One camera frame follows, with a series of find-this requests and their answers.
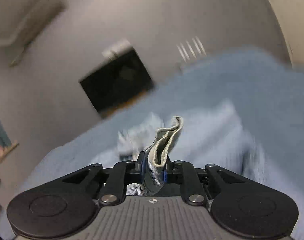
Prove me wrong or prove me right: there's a black wall television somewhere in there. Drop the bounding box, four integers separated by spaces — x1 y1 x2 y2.
79 48 154 119

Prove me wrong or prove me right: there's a white wifi router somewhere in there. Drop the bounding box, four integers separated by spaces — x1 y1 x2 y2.
176 36 207 63

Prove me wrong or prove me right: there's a blue fleece bed blanket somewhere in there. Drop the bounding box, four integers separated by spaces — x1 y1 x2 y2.
0 50 304 239

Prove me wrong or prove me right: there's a light blue denim shirt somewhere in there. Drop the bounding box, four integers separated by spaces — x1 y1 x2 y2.
92 101 264 196

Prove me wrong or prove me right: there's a white box above television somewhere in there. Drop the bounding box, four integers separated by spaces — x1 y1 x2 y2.
102 38 132 59

